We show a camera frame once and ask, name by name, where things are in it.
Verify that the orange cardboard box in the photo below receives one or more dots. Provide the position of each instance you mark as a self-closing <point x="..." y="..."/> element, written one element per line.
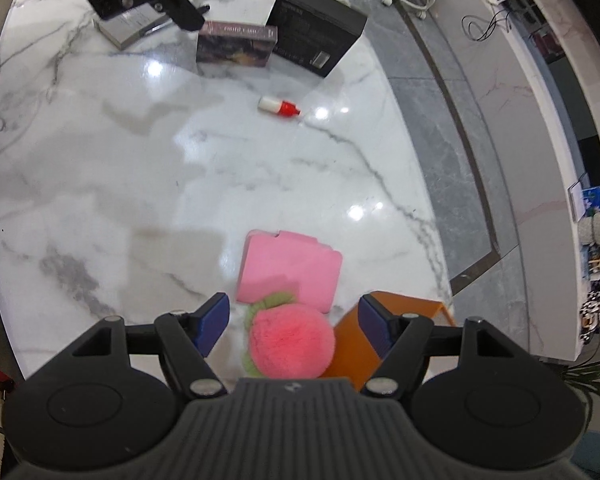
<point x="350" y="355"/>

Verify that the black white checkered toy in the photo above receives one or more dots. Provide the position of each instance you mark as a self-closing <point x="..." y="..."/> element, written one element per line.
<point x="595" y="312"/>

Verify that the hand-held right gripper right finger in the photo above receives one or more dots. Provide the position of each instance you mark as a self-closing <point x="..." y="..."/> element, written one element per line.
<point x="375" y="322"/>

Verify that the white marble media cabinet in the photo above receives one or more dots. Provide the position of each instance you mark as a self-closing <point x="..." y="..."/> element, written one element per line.
<point x="545" y="110"/>

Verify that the grey box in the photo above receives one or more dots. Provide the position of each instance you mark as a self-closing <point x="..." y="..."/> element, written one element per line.
<point x="130" y="30"/>

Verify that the small red white bottle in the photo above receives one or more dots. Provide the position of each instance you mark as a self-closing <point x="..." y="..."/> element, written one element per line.
<point x="277" y="106"/>

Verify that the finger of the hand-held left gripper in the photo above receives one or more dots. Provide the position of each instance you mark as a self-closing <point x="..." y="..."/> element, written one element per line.
<point x="180" y="10"/>

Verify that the black cardboard box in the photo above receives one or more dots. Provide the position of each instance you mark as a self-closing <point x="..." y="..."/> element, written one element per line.
<point x="315" y="25"/>

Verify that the pink case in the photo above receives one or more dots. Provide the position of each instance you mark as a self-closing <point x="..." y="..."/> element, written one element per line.
<point x="290" y="265"/>

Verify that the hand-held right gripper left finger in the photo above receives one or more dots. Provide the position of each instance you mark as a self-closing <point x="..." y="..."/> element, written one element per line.
<point x="212" y="322"/>

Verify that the dark printed box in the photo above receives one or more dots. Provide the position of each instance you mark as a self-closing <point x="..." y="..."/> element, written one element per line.
<point x="235" y="47"/>

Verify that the pink peach plush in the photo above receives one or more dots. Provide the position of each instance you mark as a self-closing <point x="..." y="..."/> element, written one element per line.
<point x="290" y="340"/>

